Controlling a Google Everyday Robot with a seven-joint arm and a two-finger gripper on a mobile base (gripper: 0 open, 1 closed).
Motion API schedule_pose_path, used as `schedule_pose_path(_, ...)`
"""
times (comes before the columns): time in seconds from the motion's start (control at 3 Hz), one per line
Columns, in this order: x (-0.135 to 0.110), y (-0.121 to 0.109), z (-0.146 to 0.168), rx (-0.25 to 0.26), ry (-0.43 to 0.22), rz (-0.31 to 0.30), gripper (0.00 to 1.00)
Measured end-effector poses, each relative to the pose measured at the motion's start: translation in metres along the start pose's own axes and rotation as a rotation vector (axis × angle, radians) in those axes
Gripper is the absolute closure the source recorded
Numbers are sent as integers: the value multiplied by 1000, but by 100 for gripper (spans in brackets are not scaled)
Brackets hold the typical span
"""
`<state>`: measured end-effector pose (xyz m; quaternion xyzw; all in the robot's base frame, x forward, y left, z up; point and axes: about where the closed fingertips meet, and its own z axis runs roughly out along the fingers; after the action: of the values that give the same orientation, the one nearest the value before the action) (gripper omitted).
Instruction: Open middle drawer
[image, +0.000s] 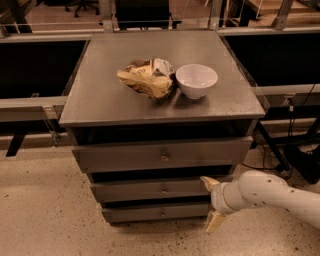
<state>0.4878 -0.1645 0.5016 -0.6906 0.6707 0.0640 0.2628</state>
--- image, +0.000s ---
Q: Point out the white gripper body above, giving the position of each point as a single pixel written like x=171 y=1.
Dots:
x=218 y=198

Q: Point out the grey bottom drawer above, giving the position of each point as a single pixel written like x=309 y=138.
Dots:
x=156 y=212

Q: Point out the white ceramic bowl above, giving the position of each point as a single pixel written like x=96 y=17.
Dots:
x=196 y=80

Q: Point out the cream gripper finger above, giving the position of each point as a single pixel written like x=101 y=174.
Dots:
x=214 y=220
x=209 y=182

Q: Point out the metal rail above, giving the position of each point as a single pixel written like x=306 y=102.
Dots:
x=283 y=95
x=31 y=109

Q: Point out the grey top drawer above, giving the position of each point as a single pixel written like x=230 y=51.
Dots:
x=129 y=156

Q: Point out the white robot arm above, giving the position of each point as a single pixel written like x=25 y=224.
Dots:
x=254 y=189

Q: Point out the black office chair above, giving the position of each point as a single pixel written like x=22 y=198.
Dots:
x=83 y=4

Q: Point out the grey three-drawer cabinet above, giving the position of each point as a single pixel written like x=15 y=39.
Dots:
x=100 y=109

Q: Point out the right metal rail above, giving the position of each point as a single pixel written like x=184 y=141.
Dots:
x=283 y=95

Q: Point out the left metal rail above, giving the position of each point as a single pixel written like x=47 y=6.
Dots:
x=31 y=109

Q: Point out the crumpled yellow chip bag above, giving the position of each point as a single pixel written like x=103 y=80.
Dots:
x=154 y=78

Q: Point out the grey drawer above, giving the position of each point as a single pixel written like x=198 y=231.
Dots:
x=156 y=212
x=148 y=189
x=129 y=156

